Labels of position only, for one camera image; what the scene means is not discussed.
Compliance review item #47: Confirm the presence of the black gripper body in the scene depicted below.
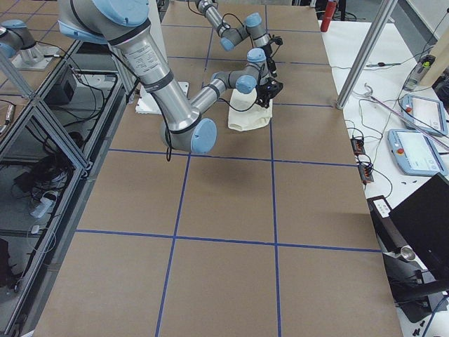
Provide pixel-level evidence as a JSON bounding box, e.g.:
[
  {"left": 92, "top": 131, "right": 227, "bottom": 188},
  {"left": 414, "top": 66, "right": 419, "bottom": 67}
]
[
  {"left": 255, "top": 79, "right": 283, "bottom": 107},
  {"left": 259, "top": 34, "right": 283, "bottom": 58}
]

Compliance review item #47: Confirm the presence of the cream long-sleeve cat shirt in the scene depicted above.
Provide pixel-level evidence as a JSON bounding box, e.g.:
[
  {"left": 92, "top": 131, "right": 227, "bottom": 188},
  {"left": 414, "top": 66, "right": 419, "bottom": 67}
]
[{"left": 228, "top": 89, "right": 272, "bottom": 131}]

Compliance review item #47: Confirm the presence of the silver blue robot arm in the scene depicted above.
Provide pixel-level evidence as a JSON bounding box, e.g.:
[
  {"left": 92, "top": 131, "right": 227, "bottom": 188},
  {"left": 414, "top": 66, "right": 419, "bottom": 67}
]
[
  {"left": 58, "top": 1, "right": 283, "bottom": 154},
  {"left": 195, "top": 1, "right": 283, "bottom": 78}
]

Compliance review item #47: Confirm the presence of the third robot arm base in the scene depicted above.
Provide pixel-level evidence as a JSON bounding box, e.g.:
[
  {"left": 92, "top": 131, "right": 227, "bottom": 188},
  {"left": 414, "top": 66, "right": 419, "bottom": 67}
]
[{"left": 1, "top": 19, "right": 51, "bottom": 71}]

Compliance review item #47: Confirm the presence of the red bottle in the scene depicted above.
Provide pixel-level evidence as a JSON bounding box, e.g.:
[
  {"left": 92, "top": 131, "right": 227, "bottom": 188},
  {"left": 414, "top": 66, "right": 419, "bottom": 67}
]
[{"left": 320, "top": 0, "right": 337, "bottom": 32}]

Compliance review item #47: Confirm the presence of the metal hook tool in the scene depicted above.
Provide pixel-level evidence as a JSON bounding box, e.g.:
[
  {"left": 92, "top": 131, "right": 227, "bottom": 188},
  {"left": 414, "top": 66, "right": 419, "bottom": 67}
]
[{"left": 352, "top": 82, "right": 449, "bottom": 145}]

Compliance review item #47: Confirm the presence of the black orange electronics box far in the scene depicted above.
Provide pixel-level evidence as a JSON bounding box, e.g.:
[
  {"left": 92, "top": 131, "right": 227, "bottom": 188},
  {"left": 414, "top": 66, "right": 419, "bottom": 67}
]
[{"left": 350, "top": 136, "right": 366, "bottom": 155}]

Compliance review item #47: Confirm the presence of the black orange electronics box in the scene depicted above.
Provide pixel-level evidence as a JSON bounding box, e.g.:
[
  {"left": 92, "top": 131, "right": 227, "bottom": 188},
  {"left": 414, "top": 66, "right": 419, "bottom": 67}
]
[
  {"left": 350, "top": 136, "right": 366, "bottom": 155},
  {"left": 358, "top": 161, "right": 374, "bottom": 185}
]

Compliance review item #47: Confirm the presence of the black orange electronics box near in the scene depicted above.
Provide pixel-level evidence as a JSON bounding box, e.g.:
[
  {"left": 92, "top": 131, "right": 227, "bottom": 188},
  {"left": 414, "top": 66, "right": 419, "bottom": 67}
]
[{"left": 358, "top": 161, "right": 374, "bottom": 185}]

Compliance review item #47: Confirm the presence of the white table cover sheet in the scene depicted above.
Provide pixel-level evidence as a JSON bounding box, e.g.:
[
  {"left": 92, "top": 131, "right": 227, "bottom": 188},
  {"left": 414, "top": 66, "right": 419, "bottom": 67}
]
[{"left": 317, "top": 20, "right": 449, "bottom": 337}]

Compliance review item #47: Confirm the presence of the near blue teach pendant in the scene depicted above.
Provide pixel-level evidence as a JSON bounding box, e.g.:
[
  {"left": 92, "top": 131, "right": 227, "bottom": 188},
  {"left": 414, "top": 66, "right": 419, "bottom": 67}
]
[{"left": 387, "top": 129, "right": 448, "bottom": 177}]

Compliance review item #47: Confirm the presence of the blue teach pendant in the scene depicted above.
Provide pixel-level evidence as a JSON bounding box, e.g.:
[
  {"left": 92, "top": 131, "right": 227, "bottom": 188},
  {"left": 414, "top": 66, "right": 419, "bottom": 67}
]
[
  {"left": 399, "top": 94, "right": 448, "bottom": 136},
  {"left": 387, "top": 129, "right": 448, "bottom": 177}
]

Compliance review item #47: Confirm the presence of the far blue teach pendant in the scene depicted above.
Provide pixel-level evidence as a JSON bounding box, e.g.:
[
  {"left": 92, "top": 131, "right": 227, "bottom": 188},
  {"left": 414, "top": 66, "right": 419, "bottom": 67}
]
[{"left": 399, "top": 94, "right": 448, "bottom": 136}]

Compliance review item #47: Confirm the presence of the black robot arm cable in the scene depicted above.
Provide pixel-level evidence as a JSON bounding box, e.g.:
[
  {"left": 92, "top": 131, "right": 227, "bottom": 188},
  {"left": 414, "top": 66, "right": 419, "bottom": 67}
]
[{"left": 164, "top": 62, "right": 267, "bottom": 162}]

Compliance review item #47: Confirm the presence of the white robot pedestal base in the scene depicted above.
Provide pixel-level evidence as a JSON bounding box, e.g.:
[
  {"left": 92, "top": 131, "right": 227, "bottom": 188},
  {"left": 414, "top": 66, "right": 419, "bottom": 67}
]
[{"left": 136, "top": 0, "right": 189, "bottom": 116}]

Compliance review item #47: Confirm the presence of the aluminium frame post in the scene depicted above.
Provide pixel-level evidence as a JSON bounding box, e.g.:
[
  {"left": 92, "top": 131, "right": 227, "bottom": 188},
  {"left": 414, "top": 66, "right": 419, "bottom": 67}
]
[{"left": 336, "top": 0, "right": 398, "bottom": 110}]

